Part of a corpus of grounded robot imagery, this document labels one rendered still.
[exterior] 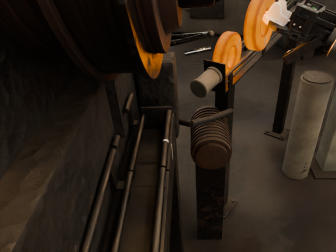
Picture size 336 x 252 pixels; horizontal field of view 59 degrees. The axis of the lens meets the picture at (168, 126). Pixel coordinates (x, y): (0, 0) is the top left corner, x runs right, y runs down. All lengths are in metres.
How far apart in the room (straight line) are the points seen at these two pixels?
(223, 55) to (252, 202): 0.76
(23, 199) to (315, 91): 1.15
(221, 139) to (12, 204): 0.69
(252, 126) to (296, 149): 0.48
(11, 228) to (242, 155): 1.45
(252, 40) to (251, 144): 0.98
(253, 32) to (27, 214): 0.70
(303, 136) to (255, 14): 0.72
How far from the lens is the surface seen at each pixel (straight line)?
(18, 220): 0.32
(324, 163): 1.63
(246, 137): 1.80
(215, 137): 0.92
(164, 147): 0.59
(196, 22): 3.31
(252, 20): 0.85
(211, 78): 0.90
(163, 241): 0.48
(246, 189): 1.50
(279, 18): 0.88
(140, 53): 0.33
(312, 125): 1.39
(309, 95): 1.32
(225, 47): 0.93
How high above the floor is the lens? 1.09
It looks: 35 degrees down
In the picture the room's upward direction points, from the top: 5 degrees counter-clockwise
